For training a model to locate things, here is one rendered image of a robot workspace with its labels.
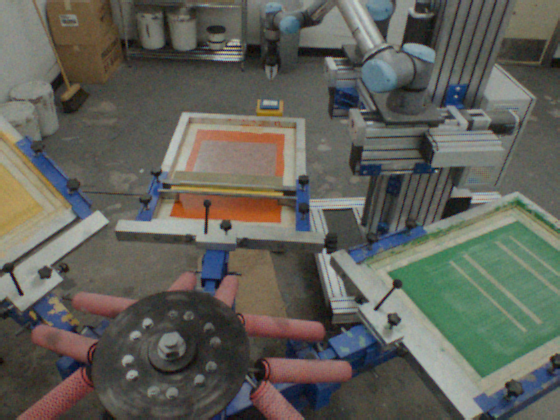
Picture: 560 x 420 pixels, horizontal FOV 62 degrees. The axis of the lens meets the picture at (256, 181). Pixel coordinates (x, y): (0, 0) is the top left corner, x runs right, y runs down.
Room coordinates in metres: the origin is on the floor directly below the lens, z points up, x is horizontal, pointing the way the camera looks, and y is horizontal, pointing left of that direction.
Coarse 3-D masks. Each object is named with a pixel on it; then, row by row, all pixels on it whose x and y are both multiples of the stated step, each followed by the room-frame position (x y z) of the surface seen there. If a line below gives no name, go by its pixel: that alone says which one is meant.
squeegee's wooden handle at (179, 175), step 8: (176, 176) 1.37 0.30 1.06; (184, 176) 1.37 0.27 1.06; (192, 176) 1.37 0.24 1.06; (200, 176) 1.37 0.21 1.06; (208, 176) 1.37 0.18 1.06; (216, 176) 1.37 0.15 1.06; (224, 176) 1.37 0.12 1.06; (232, 176) 1.37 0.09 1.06; (240, 176) 1.37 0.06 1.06; (248, 176) 1.37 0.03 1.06; (256, 176) 1.37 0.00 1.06; (264, 176) 1.38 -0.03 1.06; (272, 176) 1.38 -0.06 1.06; (280, 176) 1.38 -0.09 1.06; (176, 184) 1.33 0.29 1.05; (248, 184) 1.34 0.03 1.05; (256, 184) 1.34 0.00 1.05; (264, 184) 1.34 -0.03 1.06; (272, 184) 1.34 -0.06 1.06; (280, 184) 1.34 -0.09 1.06
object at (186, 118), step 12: (180, 120) 1.88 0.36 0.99; (192, 120) 1.92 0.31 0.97; (204, 120) 1.92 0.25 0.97; (216, 120) 1.91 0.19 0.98; (228, 120) 1.91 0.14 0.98; (240, 120) 1.91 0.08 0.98; (252, 120) 1.90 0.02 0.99; (264, 120) 1.90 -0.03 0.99; (276, 120) 1.90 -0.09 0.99; (288, 120) 1.90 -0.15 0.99; (300, 120) 1.91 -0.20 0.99; (180, 132) 1.78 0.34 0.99; (300, 132) 1.80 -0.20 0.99; (180, 144) 1.71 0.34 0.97; (300, 144) 1.70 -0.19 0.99; (168, 156) 1.59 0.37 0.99; (300, 156) 1.61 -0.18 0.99; (168, 168) 1.51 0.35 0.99; (300, 168) 1.53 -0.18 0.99; (264, 228) 1.17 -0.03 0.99; (276, 228) 1.17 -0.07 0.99; (288, 228) 1.18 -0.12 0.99
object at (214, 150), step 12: (204, 132) 1.84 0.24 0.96; (216, 132) 1.84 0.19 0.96; (228, 132) 1.84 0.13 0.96; (240, 132) 1.85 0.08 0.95; (204, 144) 1.74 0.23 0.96; (216, 144) 1.74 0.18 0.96; (228, 144) 1.74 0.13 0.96; (192, 156) 1.65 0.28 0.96; (204, 156) 1.65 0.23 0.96; (216, 156) 1.65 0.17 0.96; (228, 156) 1.65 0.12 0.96; (192, 168) 1.56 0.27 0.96; (204, 168) 1.56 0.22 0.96; (216, 168) 1.56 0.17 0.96; (228, 168) 1.56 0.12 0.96; (180, 204) 1.33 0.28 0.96; (192, 204) 1.33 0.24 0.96; (216, 204) 1.33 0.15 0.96; (180, 216) 1.26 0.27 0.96; (192, 216) 1.26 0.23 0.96; (204, 216) 1.27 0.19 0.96; (216, 216) 1.27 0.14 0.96
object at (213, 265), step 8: (208, 256) 0.99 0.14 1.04; (216, 256) 0.99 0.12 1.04; (224, 256) 1.00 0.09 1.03; (208, 264) 0.96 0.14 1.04; (216, 264) 0.96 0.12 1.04; (208, 272) 0.93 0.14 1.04; (216, 272) 0.93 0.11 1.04; (200, 280) 0.91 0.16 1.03; (208, 280) 0.90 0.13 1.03; (216, 280) 0.90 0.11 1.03; (216, 288) 0.90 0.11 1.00
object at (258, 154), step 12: (240, 144) 1.75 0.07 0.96; (252, 144) 1.75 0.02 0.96; (264, 144) 1.75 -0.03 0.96; (276, 144) 1.75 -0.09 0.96; (240, 156) 1.65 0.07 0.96; (252, 156) 1.65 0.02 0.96; (264, 156) 1.66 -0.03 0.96; (276, 156) 1.66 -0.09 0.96; (240, 168) 1.57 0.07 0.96; (252, 168) 1.57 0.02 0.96; (264, 168) 1.57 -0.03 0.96; (276, 168) 1.57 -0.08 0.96; (228, 204) 1.34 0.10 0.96; (240, 204) 1.34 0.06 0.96; (252, 204) 1.34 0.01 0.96; (264, 204) 1.34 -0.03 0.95; (228, 216) 1.27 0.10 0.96; (240, 216) 1.27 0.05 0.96; (252, 216) 1.27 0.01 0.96; (264, 216) 1.27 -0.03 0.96; (276, 216) 1.27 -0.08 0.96
